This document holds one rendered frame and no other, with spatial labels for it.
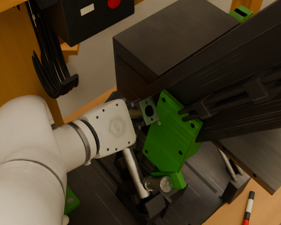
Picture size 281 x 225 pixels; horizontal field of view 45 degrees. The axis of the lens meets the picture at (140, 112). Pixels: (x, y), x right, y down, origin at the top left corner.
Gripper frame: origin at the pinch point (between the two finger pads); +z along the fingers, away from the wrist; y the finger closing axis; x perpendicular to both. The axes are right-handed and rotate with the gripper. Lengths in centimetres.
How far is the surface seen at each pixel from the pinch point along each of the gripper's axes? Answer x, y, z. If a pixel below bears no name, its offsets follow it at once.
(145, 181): 6.4, -17.7, 0.4
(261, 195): -5.0, -36.4, 30.2
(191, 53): -3.5, 8.8, 18.3
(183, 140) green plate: -8.1, -7.8, 2.3
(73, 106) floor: 144, -9, 68
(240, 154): -12.0, -16.6, 15.3
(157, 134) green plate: 0.0, -6.5, 2.9
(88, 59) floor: 157, 18, 100
